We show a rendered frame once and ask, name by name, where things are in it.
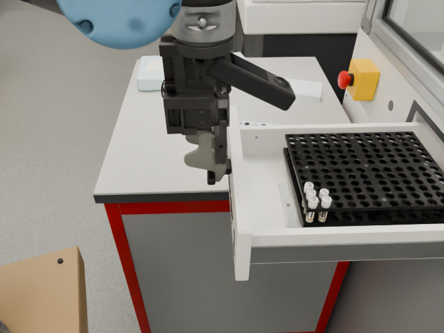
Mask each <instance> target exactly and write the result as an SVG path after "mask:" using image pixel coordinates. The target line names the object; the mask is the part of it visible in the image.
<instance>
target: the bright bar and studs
mask: <svg viewBox="0 0 444 333"><path fill-rule="evenodd" d="M278 189H279V194H280V198H281V204H282V207H283V212H284V216H285V222H286V225H287V228H298V226H297V221H296V218H295V213H294V210H293V205H292V202H291V197H290V194H289V189H288V186H287V183H286V182H279V184H278Z"/></svg>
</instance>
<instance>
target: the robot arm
mask: <svg viewBox="0 0 444 333"><path fill-rule="evenodd" d="M20 1H24V2H26V3H27V2H29V4H31V5H34V6H37V7H40V8H43V9H46V10H48V11H51V12H54V13H57V14H60V15H63V16H65V17H66V18H67V19H68V20H69V21H70V22H71V24H72V25H74V26H75V27H76V28H77V29H78V30H79V31H80V32H81V33H82V34H84V35H85V36H86V37H87V38H89V39H90V40H92V41H93V42H96V43H97V44H100V45H102V46H106V47H108V48H113V49H117V50H131V49H136V48H141V47H143V46H146V45H148V44H150V43H152V42H154V41H156V40H157V39H159V38H160V37H161V41H160V42H159V53H160V57H162V60H163V71H164V78H165V79H164V81H163V82H162V85H161V96H162V97H163V104H164V110H165V121H166V131H167V134H182V135H185V139H186V141H187V142H188V143H191V144H195V145H198V148H197V149H195V150H193V151H190V152H189V153H186V154H185V156H184V163H185V164H186V165H187V166H189V167H193V168H200V169H204V170H210V171H213V172H214V173H215V181H216V182H220V181H221V179H222V178H223V176H224V175H225V173H226V168H227V127H229V125H230V96H229V93H230V92H231V86H232V87H234V88H236V89H239V90H241V91H243V92H245V93H247V94H250V95H252V96H254V97H256V98H258V99H260V100H263V101H264V102H267V103H268V104H271V105H272V106H275V107H277V108H279V109H281V110H283V111H287V110H289V108H290V107H291V105H292V104H293V103H294V101H295V99H296V96H295V93H294V92H293V89H292V87H291V85H290V82H289V81H287V80H286V79H284V78H283V77H278V76H277V75H274V74H273V73H270V72H269V71H267V70H265V69H263V68H261V67H259V66H257V65H255V64H253V63H251V62H249V61H247V60H245V59H243V58H241V57H239V56H237V55H235V54H233V53H231V51H232V50H233V40H234V36H233V34H234V33H235V19H236V0H20ZM169 28H170V33H171V34H165V32H166V31H167V30H168V29H169ZM163 85H165V86H164V87H163ZM163 92H164V95H163ZM212 127H213V128H212Z"/></svg>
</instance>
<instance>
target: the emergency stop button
mask: <svg viewBox="0 0 444 333"><path fill-rule="evenodd" d="M350 82H351V77H350V75H348V72H347V71H342V72H341V73H340V74H339V75H338V86H339V87H340V88H341V89H346V88H347V86H348V85H349V84H350Z"/></svg>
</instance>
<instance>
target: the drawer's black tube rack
mask: <svg viewBox="0 0 444 333"><path fill-rule="evenodd" d="M376 135H377V136H379V137H377V136H376ZM386 135H388V136H390V137H388V136H386ZM397 135H399V136H400V137H399V136H397ZM407 135H410V136H407ZM296 136H297V138H296V140H298V142H299V145H300V148H301V151H302V154H303V158H304V160H305V164H306V166H302V167H305V168H307V170H308V172H309V176H310V178H311V182H312V183H313V185H314V187H313V188H314V190H315V191H316V197H317V198H318V204H319V206H320V212H328V214H327V216H326V221H325V222H320V221H319V220H318V216H319V214H318V212H315V214H314V219H313V222H311V223H309V222H307V221H306V220H305V219H306V215H305V214H304V213H303V212H304V207H302V205H301V204H302V196H301V192H300V189H299V185H298V182H297V178H296V175H295V171H294V168H293V164H292V161H291V157H290V154H289V150H288V147H284V148H283V156H284V159H285V163H286V167H287V171H288V174H289V179H290V181H291V186H292V189H293V193H294V196H295V201H296V204H297V209H298V212H299V217H300V219H301V224H302V227H303V228H307V227H353V226H377V225H423V224H444V183H441V182H440V181H442V182H444V172H443V171H442V170H441V168H440V167H439V165H438V164H437V163H436V162H435V160H434V159H433V157H432V156H431V155H430V154H429V152H428V151H427V149H426V148H425V147H424V146H423V144H422V143H421V141H420V140H419V139H418V138H417V136H416V135H415V133H414V132H412V131H396V132H365V133H303V134H296ZM342 136H344V137H342ZM355 136H358V137H355ZM366 136H369V137H366ZM300 137H303V138H304V139H301V138H300ZM311 137H313V138H311ZM321 137H325V138H321ZM333 137H335V138H333ZM389 140H391V141H389ZM400 140H402V141H400ZM411 140H413V141H411ZM323 141H324V142H327V143H323ZM333 141H336V142H337V143H334V142H333ZM344 141H347V142H348V143H345V142H344ZM358 141H361V142H362V143H360V142H358ZM369 141H372V142H369ZM380 141H383V142H380ZM392 141H393V142H392ZM301 142H305V143H301ZM311 142H315V143H311ZM415 145H417V146H415ZM418 150H420V151H418ZM421 155H423V156H425V157H423V156H421ZM425 161H429V163H427V162H425ZM431 168H432V169H435V170H436V171H434V170H431ZM435 174H436V175H439V176H440V177H438V176H436V175H435ZM323 188H324V189H327V190H328V191H329V195H328V196H329V197H331V199H332V201H331V204H330V207H329V208H323V207H322V206H321V202H322V200H320V199H319V193H320V190H321V189H323Z"/></svg>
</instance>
